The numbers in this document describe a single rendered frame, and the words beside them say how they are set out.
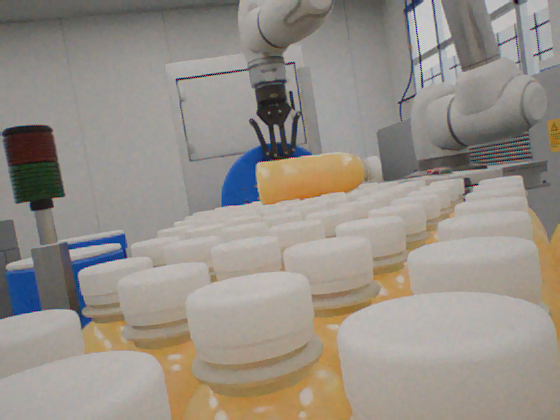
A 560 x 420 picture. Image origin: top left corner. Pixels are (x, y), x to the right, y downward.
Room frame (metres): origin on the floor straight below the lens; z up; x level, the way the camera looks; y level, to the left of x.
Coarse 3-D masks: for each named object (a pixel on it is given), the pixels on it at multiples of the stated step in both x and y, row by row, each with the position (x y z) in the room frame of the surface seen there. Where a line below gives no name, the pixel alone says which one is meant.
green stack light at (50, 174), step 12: (12, 168) 0.66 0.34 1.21; (24, 168) 0.65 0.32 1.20; (36, 168) 0.66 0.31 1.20; (48, 168) 0.67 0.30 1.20; (60, 168) 0.69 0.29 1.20; (12, 180) 0.66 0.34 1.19; (24, 180) 0.65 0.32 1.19; (36, 180) 0.66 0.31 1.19; (48, 180) 0.67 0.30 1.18; (60, 180) 0.68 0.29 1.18; (12, 192) 0.66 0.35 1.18; (24, 192) 0.65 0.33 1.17; (36, 192) 0.65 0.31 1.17; (48, 192) 0.66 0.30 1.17; (60, 192) 0.68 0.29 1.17
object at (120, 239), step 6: (120, 234) 2.07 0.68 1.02; (90, 240) 1.97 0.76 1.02; (96, 240) 1.98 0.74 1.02; (102, 240) 1.99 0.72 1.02; (108, 240) 2.00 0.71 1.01; (114, 240) 2.03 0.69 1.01; (120, 240) 2.06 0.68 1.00; (126, 240) 2.12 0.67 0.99; (72, 246) 1.96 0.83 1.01; (78, 246) 1.95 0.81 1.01; (84, 246) 1.96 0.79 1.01; (126, 246) 2.11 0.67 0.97; (126, 252) 2.18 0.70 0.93
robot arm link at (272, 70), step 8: (248, 64) 1.18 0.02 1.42; (256, 64) 1.16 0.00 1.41; (264, 64) 1.15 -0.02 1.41; (272, 64) 1.15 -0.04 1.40; (280, 64) 1.17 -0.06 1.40; (256, 72) 1.16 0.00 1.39; (264, 72) 1.15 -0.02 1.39; (272, 72) 1.16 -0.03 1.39; (280, 72) 1.16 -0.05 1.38; (256, 80) 1.16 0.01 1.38; (264, 80) 1.15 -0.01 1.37; (272, 80) 1.16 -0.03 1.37; (280, 80) 1.17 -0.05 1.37
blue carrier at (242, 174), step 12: (288, 144) 1.22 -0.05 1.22; (240, 156) 1.22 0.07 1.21; (252, 156) 1.21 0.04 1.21; (264, 156) 1.21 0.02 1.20; (300, 156) 1.22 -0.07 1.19; (240, 168) 1.21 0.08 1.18; (252, 168) 1.21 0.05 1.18; (228, 180) 1.21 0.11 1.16; (240, 180) 1.21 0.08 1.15; (252, 180) 1.21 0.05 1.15; (228, 192) 1.21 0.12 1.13; (240, 192) 1.21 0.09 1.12; (252, 192) 1.21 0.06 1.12; (228, 204) 1.21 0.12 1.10; (240, 204) 1.21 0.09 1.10
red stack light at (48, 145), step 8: (8, 136) 0.66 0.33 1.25; (16, 136) 0.65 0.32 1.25; (24, 136) 0.65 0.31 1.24; (32, 136) 0.66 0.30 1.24; (40, 136) 0.67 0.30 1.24; (48, 136) 0.68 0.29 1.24; (8, 144) 0.66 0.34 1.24; (16, 144) 0.65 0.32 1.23; (24, 144) 0.65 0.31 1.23; (32, 144) 0.66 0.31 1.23; (40, 144) 0.66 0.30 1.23; (48, 144) 0.67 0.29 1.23; (8, 152) 0.66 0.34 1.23; (16, 152) 0.65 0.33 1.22; (24, 152) 0.65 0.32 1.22; (32, 152) 0.66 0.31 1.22; (40, 152) 0.66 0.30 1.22; (48, 152) 0.67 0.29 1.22; (56, 152) 0.69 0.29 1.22; (8, 160) 0.66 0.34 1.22; (16, 160) 0.65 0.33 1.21; (24, 160) 0.65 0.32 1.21; (32, 160) 0.66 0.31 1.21; (40, 160) 0.66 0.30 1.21; (48, 160) 0.67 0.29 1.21; (56, 160) 0.68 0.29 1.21
